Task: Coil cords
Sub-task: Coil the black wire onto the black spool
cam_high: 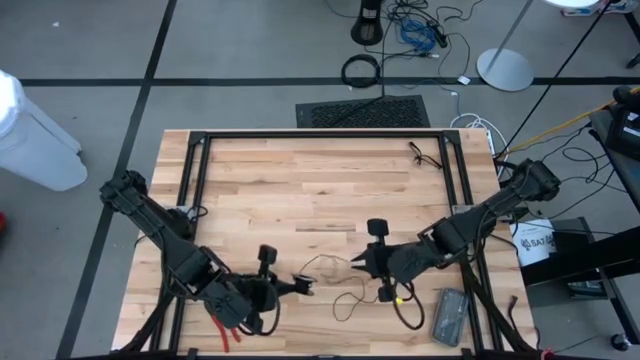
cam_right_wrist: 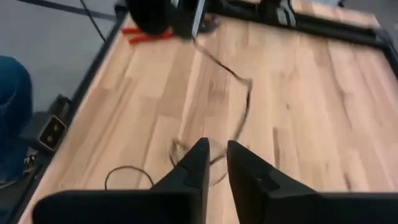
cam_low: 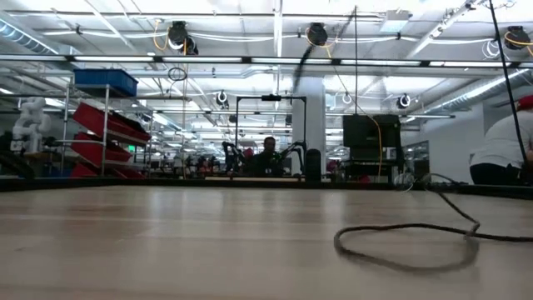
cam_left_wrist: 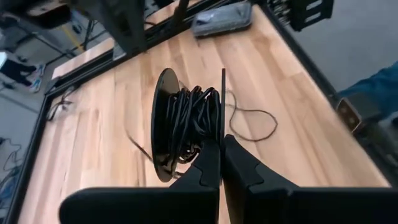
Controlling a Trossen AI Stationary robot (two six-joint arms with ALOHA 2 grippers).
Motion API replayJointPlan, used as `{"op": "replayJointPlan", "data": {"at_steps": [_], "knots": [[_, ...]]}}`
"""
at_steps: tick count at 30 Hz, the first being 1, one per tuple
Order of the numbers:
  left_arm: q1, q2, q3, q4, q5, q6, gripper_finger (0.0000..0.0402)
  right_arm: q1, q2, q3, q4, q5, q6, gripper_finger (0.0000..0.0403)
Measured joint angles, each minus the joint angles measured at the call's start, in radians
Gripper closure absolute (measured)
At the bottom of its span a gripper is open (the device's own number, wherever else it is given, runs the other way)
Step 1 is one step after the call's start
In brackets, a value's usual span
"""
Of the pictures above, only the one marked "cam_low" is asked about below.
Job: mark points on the black machine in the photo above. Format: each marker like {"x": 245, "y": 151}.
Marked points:
{"x": 16, "y": 166}

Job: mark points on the blue plastic storage bin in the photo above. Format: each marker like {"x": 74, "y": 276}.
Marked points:
{"x": 104, "y": 79}

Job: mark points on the white ceiling box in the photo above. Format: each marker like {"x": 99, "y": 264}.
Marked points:
{"x": 395, "y": 18}

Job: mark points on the black aluminium table frame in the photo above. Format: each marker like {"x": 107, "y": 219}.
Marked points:
{"x": 125, "y": 182}

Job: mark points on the distant black rig frame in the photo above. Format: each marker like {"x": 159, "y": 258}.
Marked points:
{"x": 270, "y": 98}

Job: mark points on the black cabinet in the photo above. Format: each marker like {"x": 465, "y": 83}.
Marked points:
{"x": 366, "y": 133}

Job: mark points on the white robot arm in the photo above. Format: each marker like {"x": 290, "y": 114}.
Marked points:
{"x": 31, "y": 121}

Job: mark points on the metal shelf rack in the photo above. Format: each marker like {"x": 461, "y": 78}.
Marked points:
{"x": 106, "y": 121}

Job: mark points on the black-framed eyeglasses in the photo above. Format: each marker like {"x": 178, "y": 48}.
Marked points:
{"x": 403, "y": 182}

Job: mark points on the silver ceiling duct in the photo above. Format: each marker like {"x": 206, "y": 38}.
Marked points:
{"x": 21, "y": 35}

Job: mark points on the thin black diagonal pole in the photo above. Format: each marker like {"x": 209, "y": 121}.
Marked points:
{"x": 508, "y": 83}

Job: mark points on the black office chair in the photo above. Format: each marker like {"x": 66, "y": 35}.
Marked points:
{"x": 313, "y": 164}

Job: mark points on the red plastic storage bin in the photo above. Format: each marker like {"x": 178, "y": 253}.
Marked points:
{"x": 81, "y": 171}
{"x": 96, "y": 118}
{"x": 96, "y": 152}

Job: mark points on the white building column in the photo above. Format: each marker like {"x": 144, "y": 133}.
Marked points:
{"x": 310, "y": 125}

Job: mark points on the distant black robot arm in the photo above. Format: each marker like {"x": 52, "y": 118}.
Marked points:
{"x": 295, "y": 150}
{"x": 231, "y": 156}

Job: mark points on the person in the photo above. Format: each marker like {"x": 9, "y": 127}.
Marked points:
{"x": 499, "y": 146}
{"x": 266, "y": 162}

